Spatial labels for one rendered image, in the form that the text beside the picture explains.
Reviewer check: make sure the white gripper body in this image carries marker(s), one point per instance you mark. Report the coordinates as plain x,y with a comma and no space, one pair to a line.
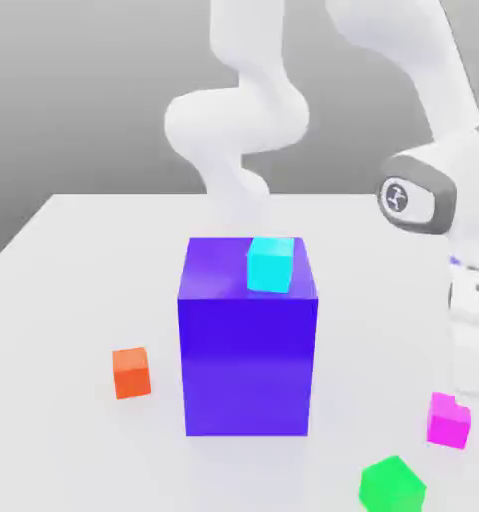
473,332

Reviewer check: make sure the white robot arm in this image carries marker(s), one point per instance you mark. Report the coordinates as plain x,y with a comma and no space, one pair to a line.
239,120

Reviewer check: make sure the small magenta cube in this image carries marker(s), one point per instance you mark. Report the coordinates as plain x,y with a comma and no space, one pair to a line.
447,426

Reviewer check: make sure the small green cube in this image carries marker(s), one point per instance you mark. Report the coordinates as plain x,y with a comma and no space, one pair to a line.
389,486

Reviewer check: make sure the small cyan cube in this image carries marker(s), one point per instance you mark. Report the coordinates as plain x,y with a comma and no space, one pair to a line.
269,268

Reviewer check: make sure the small orange cube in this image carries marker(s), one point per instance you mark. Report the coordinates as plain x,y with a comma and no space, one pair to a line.
131,374

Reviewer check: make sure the large purple box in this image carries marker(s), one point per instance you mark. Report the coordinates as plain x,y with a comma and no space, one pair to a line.
245,360

